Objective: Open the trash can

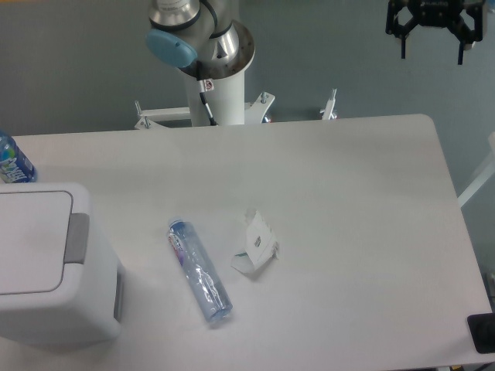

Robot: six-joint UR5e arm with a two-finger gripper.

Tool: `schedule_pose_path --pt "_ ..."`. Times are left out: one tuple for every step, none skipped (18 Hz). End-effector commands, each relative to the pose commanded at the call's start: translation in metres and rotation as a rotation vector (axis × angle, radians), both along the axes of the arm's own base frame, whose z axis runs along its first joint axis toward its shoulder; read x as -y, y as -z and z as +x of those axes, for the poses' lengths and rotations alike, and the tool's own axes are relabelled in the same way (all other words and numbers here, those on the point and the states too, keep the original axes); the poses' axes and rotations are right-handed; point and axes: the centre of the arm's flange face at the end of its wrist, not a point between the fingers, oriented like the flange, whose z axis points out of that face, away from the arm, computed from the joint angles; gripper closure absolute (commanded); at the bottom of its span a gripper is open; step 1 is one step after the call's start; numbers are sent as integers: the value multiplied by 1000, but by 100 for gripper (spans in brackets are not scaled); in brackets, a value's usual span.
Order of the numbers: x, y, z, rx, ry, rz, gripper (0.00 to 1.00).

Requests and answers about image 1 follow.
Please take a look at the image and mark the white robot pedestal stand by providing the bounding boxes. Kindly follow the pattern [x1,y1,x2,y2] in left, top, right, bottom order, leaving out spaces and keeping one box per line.
[134,71,275,130]

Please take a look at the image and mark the crumpled white paper carton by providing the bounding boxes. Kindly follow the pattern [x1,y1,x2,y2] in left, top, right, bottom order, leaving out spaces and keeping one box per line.
[230,208,280,275]

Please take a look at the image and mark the white frame at right edge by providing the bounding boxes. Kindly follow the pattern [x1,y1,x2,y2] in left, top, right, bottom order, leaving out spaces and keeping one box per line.
[458,132,494,208]

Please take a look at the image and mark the black cable on pedestal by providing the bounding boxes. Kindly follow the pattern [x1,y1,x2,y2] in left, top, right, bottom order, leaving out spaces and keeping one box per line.
[195,61,220,127]

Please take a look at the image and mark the clear empty plastic bottle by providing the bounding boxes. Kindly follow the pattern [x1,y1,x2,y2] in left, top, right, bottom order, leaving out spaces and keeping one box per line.
[168,218,233,323]

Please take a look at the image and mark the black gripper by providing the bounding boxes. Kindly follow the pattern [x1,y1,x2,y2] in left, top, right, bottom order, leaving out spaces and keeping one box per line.
[385,0,486,65]

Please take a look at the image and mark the black device at table edge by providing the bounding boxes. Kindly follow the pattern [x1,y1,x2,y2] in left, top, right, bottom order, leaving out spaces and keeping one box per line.
[467,313,495,354]

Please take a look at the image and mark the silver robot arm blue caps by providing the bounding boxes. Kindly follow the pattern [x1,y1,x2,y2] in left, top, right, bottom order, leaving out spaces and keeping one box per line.
[145,1,490,80]

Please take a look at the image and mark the blue labelled water bottle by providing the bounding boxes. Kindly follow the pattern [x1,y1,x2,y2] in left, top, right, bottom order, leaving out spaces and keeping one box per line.
[1,131,37,184]

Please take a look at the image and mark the white push-lid trash can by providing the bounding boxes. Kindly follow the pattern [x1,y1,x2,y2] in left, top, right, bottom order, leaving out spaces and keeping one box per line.
[1,182,125,345]

